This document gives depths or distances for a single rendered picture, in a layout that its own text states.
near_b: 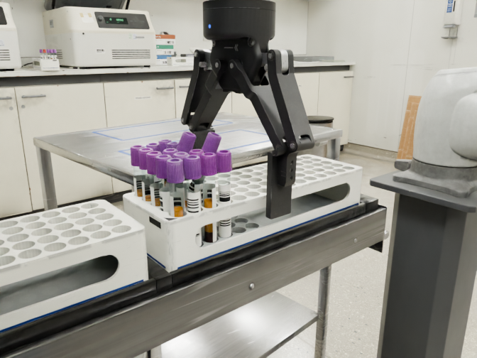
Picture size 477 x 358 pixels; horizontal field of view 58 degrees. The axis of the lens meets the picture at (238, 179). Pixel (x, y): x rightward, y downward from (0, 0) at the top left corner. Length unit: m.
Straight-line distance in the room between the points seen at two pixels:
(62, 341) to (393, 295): 0.99
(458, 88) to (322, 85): 3.14
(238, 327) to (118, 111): 1.98
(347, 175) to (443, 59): 3.49
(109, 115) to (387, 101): 2.56
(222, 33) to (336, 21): 4.22
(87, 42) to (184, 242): 2.49
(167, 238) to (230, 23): 0.21
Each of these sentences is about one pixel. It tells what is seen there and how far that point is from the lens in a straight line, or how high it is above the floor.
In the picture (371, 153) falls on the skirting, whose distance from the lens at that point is 4.42.
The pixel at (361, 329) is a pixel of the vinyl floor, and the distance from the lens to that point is 1.77.
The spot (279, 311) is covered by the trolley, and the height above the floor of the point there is 0.28.
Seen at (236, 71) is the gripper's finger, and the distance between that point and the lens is 0.44.
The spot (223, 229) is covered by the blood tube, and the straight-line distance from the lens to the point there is 0.44.
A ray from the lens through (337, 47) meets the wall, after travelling 4.61.
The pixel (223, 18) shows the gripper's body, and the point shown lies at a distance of 0.44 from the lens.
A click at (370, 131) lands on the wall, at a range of 4.40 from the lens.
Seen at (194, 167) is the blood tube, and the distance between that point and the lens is 0.39.
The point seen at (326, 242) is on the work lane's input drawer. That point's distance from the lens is 0.53.
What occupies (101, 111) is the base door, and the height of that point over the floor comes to 0.64.
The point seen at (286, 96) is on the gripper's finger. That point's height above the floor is 0.97.
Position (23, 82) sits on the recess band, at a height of 0.84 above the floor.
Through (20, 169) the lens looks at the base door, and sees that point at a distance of 2.77.
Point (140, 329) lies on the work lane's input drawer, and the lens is 0.40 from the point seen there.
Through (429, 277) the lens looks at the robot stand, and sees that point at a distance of 1.16.
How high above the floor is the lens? 1.01
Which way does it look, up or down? 17 degrees down
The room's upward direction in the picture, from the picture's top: straight up
